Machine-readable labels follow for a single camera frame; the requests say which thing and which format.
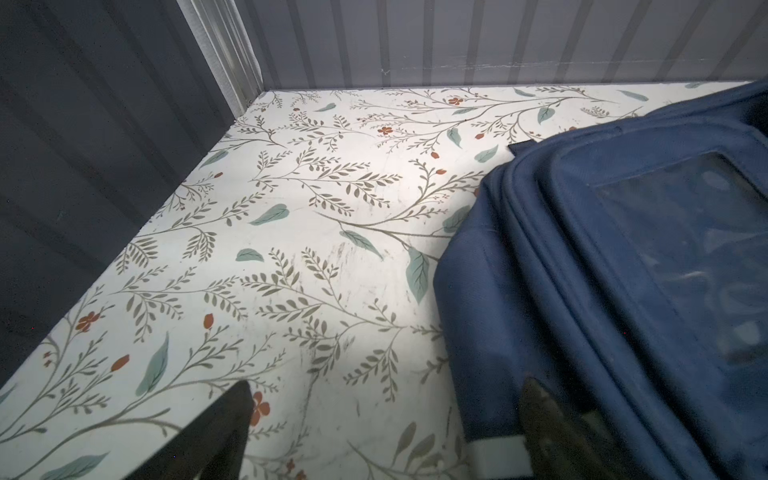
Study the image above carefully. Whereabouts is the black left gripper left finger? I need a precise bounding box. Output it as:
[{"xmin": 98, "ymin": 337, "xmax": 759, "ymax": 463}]
[{"xmin": 128, "ymin": 381, "xmax": 254, "ymax": 479}]

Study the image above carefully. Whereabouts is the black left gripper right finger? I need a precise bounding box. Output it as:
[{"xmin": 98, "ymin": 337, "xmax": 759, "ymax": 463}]
[{"xmin": 519, "ymin": 377, "xmax": 636, "ymax": 479}]

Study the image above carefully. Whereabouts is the navy blue student backpack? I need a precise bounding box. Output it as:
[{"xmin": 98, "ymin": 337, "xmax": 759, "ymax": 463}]
[{"xmin": 434, "ymin": 81, "xmax": 767, "ymax": 479}]

